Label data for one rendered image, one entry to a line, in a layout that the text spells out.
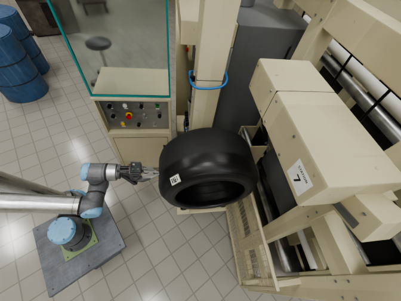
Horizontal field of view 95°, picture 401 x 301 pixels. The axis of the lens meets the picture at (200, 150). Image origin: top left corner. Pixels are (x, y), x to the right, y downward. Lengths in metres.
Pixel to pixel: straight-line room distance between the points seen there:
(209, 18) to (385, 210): 0.81
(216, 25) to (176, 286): 2.06
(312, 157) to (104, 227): 1.50
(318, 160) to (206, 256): 1.79
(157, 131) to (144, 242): 1.18
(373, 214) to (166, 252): 1.84
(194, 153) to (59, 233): 0.99
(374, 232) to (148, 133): 1.51
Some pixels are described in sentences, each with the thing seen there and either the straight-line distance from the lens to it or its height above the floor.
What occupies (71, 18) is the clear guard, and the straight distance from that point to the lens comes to 1.29.
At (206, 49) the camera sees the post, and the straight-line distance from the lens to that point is 0.87.
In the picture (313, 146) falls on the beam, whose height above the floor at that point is 1.78.
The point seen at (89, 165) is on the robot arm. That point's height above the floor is 1.34.
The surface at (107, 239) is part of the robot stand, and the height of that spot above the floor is 0.60.
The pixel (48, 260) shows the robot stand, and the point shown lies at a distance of 1.81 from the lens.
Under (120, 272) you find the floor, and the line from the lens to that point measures 2.24.
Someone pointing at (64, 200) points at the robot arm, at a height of 1.25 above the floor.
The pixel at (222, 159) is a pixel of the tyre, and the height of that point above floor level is 1.47.
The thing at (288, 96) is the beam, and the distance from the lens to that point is 0.75.
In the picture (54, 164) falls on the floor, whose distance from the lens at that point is 2.96.
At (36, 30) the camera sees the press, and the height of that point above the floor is 0.13.
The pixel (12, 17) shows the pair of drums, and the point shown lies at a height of 0.86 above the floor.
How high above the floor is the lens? 2.17
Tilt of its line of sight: 54 degrees down
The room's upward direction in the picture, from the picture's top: 11 degrees clockwise
